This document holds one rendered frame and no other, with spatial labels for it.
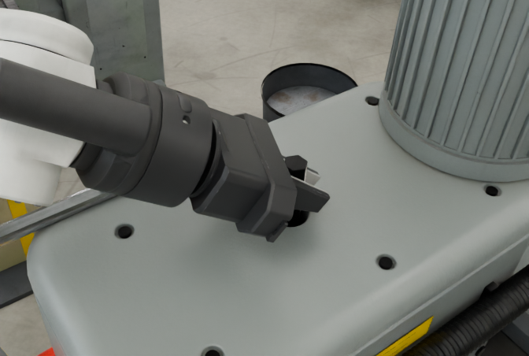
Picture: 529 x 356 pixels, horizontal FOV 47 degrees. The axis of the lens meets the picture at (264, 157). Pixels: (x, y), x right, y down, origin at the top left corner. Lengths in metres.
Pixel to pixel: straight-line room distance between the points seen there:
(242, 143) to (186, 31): 4.08
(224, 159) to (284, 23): 4.26
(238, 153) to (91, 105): 0.14
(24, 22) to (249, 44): 4.02
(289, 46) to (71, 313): 3.99
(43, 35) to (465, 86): 0.36
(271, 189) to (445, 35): 0.21
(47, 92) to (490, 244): 0.40
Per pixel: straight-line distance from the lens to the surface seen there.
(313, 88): 3.13
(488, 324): 0.64
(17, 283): 2.96
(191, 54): 4.29
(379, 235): 0.56
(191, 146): 0.43
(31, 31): 0.42
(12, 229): 0.56
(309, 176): 0.55
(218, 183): 0.45
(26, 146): 0.41
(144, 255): 0.53
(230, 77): 4.06
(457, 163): 0.62
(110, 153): 0.42
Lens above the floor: 2.30
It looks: 42 degrees down
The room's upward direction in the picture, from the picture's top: 4 degrees clockwise
